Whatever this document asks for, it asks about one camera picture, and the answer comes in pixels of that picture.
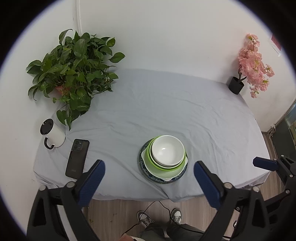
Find white oval dish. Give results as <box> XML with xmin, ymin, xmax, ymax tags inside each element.
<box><xmin>141</xmin><ymin>149</ymin><xmax>188</xmax><ymax>180</ymax></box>

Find green plastic bowl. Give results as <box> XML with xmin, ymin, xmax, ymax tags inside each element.
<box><xmin>145</xmin><ymin>135</ymin><xmax>186</xmax><ymax>171</ymax></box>

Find blue patterned round plate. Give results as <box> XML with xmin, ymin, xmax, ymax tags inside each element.
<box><xmin>137</xmin><ymin>139</ymin><xmax>188</xmax><ymax>184</ymax></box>

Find cream white bowl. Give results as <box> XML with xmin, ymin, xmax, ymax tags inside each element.
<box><xmin>147</xmin><ymin>138</ymin><xmax>185</xmax><ymax>170</ymax></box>

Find person left hand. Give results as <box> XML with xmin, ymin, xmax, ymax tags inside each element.
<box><xmin>118</xmin><ymin>233</ymin><xmax>137</xmax><ymax>241</ymax></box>

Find black smartphone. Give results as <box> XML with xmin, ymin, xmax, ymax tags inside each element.
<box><xmin>65</xmin><ymin>139</ymin><xmax>90</xmax><ymax>179</ymax></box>

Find person right shoe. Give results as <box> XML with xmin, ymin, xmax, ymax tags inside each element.
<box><xmin>170</xmin><ymin>208</ymin><xmax>182</xmax><ymax>225</ymax></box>

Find person shoe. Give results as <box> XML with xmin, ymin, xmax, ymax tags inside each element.
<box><xmin>137</xmin><ymin>210</ymin><xmax>154</xmax><ymax>228</ymax></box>
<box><xmin>170</xmin><ymin>208</ymin><xmax>182</xmax><ymax>225</ymax></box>

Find person left shoe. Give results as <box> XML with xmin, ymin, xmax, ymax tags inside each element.
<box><xmin>137</xmin><ymin>210</ymin><xmax>154</xmax><ymax>228</ymax></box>

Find grey tablecloth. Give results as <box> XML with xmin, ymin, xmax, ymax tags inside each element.
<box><xmin>34</xmin><ymin>70</ymin><xmax>269</xmax><ymax>202</ymax></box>

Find white enamel mug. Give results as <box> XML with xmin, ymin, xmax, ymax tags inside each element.
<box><xmin>40</xmin><ymin>118</ymin><xmax>66</xmax><ymax>150</ymax></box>

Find black flower pot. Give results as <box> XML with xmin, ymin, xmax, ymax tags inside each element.
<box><xmin>228</xmin><ymin>76</ymin><xmax>244</xmax><ymax>95</ymax></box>

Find pink blossom artificial tree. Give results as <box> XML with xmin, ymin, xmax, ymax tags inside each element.
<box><xmin>237</xmin><ymin>34</ymin><xmax>274</xmax><ymax>98</ymax></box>

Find green leafy potted plant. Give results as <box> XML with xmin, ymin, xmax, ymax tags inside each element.
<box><xmin>26</xmin><ymin>30</ymin><xmax>125</xmax><ymax>128</ymax></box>

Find red wall sign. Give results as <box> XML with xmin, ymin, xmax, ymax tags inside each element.
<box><xmin>268</xmin><ymin>34</ymin><xmax>282</xmax><ymax>56</ymax></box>

